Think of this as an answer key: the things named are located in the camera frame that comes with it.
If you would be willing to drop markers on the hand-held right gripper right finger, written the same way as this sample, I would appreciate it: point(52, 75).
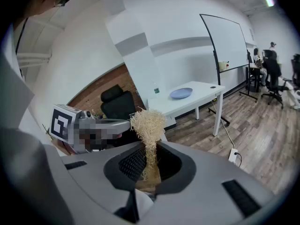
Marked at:
point(206, 179)

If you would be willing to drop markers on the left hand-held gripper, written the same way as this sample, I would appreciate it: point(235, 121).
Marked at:
point(62, 123)

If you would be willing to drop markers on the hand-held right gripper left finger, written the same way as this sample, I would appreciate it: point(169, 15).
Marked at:
point(93, 172)

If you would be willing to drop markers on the straw fibre bundle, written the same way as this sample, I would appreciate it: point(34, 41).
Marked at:
point(148, 125)

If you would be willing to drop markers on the big blue plate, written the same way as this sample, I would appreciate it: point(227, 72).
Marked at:
point(181, 93)

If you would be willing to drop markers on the person's left forearm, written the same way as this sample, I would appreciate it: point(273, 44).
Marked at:
point(66, 149)

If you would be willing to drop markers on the person's left hand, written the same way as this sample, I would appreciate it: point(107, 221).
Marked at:
point(87, 138)

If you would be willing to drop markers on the black high-back office chair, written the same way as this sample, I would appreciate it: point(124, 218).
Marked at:
point(117, 104)

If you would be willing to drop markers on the white power strip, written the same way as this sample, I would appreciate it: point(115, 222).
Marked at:
point(233, 155)

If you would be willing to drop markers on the clear water bottle green label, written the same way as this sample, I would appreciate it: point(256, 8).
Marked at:
point(156, 90)

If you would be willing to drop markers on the white desk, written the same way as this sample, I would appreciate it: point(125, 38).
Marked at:
point(187, 102)

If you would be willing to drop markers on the person's white shirt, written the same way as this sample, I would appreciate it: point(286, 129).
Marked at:
point(16, 90)

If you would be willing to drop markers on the pale yellow container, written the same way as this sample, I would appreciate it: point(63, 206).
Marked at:
point(223, 66)

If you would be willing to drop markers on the wooden high table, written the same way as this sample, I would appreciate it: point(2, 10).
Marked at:
point(254, 74)

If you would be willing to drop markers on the black swivel office chair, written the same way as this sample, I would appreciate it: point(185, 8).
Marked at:
point(275, 85)
point(296, 69)

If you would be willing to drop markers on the whiteboard on black stand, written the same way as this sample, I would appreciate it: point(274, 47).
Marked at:
point(225, 43)

